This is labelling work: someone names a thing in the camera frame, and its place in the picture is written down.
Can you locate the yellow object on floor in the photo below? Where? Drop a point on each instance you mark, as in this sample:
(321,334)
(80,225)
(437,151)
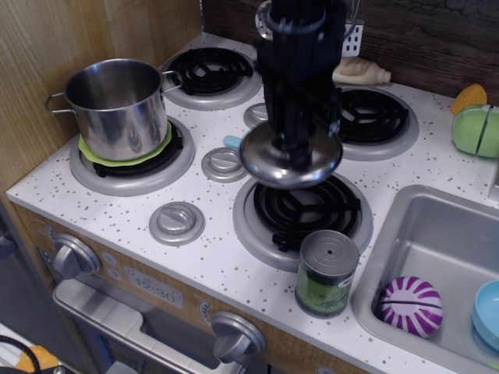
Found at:
(45,359)

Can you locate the oven clock display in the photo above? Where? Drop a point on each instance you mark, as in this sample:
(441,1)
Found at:
(155,287)

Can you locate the steel pot lid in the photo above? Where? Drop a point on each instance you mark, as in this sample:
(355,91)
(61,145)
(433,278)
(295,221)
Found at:
(274,161)

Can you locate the light blue bowl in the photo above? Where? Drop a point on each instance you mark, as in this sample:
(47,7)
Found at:
(485,314)

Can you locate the oven dial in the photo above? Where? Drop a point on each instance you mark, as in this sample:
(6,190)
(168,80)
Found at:
(74,257)
(235,337)

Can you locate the back left black burner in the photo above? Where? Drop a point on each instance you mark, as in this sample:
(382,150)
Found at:
(207,71)

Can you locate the white slotted spatula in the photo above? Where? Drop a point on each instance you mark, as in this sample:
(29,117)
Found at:
(353,30)

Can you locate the yellow toy corn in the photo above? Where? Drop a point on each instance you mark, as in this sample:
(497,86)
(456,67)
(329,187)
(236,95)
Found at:
(473,94)

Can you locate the grey stovetop knob front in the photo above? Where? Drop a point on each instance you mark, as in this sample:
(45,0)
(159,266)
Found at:
(176,224)

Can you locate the front left black burner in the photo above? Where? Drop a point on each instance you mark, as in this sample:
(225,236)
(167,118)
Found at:
(167,152)

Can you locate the back right black burner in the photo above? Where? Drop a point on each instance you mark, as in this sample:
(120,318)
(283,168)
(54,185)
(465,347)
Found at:
(368,116)

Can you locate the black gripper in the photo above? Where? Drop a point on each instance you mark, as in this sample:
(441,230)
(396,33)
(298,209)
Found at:
(299,59)

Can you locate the grey sink basin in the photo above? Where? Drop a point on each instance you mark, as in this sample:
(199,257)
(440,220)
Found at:
(450,242)

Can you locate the green round mat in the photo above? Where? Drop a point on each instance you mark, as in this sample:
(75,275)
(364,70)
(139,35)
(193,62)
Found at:
(92,157)

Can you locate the grey stovetop knob upper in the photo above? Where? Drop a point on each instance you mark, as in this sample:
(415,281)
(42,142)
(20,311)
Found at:
(255,115)

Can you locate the steel pot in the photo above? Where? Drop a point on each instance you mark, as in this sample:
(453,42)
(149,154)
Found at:
(119,106)

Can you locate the left oven dial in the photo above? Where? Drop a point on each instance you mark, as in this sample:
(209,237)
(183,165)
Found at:
(74,257)

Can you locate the purple white striped ball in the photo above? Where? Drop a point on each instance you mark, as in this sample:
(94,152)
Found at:
(413,305)

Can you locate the grey oven door handle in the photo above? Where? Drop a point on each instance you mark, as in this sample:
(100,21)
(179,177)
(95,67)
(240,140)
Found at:
(123,324)

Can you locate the green toy can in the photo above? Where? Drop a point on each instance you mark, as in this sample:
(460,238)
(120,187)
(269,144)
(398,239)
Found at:
(327,264)

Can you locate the right oven dial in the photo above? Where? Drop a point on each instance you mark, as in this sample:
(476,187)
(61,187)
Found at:
(235,337)

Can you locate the cream toy bottle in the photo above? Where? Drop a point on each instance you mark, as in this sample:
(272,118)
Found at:
(359,71)

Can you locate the grey stovetop knob middle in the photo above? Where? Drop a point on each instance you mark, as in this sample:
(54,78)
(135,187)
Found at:
(223,165)

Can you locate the metal skimmer spoon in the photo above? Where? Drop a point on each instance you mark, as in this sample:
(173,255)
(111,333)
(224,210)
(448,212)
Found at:
(261,20)

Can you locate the front right black burner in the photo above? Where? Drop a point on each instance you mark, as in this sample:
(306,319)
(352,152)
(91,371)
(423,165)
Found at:
(291,215)

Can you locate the black burner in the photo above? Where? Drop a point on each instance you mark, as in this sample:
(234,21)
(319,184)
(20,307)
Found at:
(291,215)
(207,71)
(368,116)
(167,152)

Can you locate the grey stovetop knob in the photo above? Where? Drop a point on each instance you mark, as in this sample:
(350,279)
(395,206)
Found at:
(255,115)
(176,224)
(223,165)

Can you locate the green toy cabbage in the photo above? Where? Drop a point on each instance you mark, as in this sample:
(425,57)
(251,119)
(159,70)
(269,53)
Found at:
(474,130)

